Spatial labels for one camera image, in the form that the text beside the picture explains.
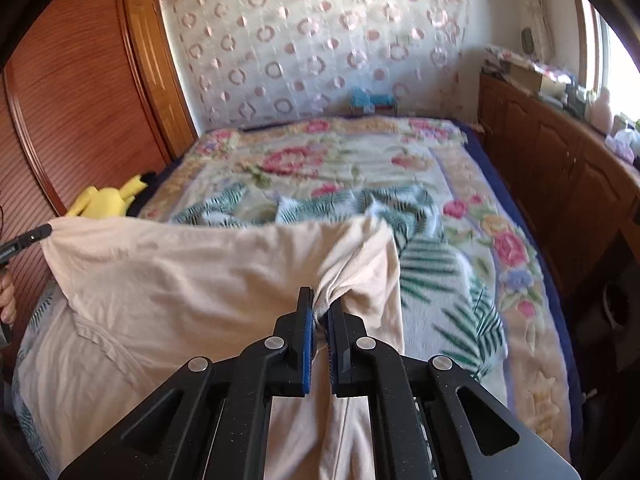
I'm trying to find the dark bulky object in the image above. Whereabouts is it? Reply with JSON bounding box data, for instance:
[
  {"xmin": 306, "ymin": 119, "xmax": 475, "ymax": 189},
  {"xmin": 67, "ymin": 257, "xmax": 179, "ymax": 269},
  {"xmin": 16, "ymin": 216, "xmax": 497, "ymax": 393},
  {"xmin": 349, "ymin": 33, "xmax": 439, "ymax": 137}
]
[{"xmin": 570, "ymin": 230, "xmax": 640, "ymax": 480}]

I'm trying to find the leaf print sheet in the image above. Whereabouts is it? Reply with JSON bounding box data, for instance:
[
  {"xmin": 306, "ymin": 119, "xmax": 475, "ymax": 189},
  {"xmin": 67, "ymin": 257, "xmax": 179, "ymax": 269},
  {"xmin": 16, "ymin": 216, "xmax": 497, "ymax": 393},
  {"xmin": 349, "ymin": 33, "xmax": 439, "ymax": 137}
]
[{"xmin": 10, "ymin": 182, "xmax": 506, "ymax": 480}]

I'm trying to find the open cardboard box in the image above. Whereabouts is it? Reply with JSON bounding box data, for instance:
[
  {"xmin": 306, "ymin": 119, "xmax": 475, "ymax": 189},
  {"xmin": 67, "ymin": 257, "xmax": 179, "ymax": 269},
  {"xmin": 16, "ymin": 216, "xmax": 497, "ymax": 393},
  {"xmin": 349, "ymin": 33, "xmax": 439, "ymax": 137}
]
[{"xmin": 507, "ymin": 62, "xmax": 563, "ymax": 96}]

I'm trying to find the small box with blue cloth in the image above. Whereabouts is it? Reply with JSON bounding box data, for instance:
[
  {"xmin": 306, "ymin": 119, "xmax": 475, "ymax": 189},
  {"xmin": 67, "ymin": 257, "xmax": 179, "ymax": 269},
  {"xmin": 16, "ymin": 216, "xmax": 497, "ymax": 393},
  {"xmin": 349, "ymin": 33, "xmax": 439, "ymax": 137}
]
[{"xmin": 348, "ymin": 87, "xmax": 396, "ymax": 117}]

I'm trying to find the sheer circle pattern curtain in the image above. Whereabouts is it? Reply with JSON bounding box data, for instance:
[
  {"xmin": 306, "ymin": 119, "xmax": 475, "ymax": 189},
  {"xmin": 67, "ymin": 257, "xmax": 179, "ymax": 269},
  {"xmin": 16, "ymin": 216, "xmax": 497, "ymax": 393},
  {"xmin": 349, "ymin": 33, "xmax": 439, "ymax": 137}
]
[{"xmin": 157, "ymin": 0, "xmax": 473, "ymax": 133}]

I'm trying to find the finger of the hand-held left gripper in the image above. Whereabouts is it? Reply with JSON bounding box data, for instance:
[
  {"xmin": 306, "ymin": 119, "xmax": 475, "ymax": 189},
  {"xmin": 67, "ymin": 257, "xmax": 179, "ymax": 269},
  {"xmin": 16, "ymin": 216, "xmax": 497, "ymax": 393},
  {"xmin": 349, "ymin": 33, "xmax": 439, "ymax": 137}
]
[{"xmin": 0, "ymin": 224, "xmax": 53, "ymax": 263}]

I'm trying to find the wooden wardrobe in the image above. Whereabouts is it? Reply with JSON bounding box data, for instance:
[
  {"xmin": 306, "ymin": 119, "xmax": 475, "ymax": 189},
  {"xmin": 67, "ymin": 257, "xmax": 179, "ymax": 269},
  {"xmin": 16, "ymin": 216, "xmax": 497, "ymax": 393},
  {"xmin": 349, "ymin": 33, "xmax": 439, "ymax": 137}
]
[{"xmin": 0, "ymin": 0, "xmax": 198, "ymax": 311}]

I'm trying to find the person's left hand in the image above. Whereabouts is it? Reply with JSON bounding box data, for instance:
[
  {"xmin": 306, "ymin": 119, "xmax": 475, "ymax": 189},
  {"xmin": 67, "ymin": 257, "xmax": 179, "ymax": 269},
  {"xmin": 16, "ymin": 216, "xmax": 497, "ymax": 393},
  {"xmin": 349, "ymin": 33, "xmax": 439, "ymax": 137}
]
[{"xmin": 0, "ymin": 267, "xmax": 18, "ymax": 325}]

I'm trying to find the yellow plush toy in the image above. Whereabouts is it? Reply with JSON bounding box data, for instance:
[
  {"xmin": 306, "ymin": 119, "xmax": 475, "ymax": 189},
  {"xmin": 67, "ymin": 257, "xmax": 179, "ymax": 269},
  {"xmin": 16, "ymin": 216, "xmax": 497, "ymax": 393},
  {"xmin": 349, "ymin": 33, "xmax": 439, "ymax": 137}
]
[{"xmin": 65, "ymin": 172, "xmax": 149, "ymax": 219}]

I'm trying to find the long wooden cabinet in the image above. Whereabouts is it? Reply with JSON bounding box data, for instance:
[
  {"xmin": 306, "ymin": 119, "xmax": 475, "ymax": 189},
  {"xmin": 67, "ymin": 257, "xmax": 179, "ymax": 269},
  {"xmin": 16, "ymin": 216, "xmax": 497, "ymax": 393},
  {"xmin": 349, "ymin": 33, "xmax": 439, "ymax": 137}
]
[{"xmin": 477, "ymin": 72, "xmax": 640, "ymax": 311}]

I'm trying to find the beige printed t-shirt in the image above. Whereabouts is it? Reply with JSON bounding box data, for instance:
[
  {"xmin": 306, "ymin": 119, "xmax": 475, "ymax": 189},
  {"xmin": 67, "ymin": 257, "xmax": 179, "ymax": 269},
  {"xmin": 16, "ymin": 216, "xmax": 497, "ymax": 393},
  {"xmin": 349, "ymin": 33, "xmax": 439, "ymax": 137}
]
[{"xmin": 12, "ymin": 215, "xmax": 406, "ymax": 480}]

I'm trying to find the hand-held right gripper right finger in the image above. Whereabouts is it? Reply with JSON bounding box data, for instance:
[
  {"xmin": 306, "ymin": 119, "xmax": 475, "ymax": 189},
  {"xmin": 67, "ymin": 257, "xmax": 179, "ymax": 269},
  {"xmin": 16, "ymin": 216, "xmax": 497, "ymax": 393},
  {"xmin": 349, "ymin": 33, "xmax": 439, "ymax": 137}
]
[{"xmin": 325, "ymin": 300, "xmax": 581, "ymax": 480}]

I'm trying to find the floral blanket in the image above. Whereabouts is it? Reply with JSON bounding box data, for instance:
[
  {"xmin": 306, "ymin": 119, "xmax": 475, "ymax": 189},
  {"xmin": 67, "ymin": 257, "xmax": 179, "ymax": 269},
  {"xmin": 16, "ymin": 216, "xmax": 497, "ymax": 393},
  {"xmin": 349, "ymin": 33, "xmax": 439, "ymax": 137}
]
[{"xmin": 135, "ymin": 116, "xmax": 573, "ymax": 461}]

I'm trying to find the window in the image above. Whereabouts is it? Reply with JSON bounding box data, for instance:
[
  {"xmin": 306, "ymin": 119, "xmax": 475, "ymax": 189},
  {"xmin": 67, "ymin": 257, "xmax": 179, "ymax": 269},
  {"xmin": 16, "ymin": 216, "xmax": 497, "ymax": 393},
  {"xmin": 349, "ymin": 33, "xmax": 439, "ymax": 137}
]
[{"xmin": 575, "ymin": 0, "xmax": 640, "ymax": 127}]

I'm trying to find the white plastic bag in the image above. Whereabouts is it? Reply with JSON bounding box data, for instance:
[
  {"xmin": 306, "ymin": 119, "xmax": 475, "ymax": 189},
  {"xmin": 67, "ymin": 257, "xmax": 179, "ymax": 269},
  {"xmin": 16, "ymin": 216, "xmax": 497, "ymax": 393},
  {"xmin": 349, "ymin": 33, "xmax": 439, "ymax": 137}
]
[{"xmin": 605, "ymin": 129, "xmax": 639, "ymax": 161}]

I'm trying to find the pile of colourful clutter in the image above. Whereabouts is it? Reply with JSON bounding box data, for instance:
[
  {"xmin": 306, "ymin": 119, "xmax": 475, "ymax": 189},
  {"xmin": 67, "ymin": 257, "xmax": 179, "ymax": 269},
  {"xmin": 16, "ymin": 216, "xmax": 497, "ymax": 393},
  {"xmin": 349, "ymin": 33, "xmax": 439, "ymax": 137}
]
[{"xmin": 482, "ymin": 46, "xmax": 521, "ymax": 75}]

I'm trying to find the pink jug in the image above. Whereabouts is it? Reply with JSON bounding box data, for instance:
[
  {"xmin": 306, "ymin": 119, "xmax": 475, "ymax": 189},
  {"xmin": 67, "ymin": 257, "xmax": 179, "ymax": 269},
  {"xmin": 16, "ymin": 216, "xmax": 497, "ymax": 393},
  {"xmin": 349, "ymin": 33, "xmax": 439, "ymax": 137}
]
[{"xmin": 592, "ymin": 87, "xmax": 616, "ymax": 129}]

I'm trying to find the cream floral window curtain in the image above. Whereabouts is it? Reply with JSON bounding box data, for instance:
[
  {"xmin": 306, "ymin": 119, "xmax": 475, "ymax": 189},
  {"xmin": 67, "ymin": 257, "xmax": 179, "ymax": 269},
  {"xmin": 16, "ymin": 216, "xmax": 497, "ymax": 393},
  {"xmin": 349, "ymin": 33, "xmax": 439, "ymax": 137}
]
[{"xmin": 515, "ymin": 0, "xmax": 557, "ymax": 61}]

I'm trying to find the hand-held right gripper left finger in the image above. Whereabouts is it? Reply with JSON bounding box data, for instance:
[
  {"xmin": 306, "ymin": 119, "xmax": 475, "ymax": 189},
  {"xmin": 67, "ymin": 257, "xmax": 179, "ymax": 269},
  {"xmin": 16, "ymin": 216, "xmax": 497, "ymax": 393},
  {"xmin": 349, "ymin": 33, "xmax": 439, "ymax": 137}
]
[{"xmin": 57, "ymin": 286, "xmax": 317, "ymax": 480}]

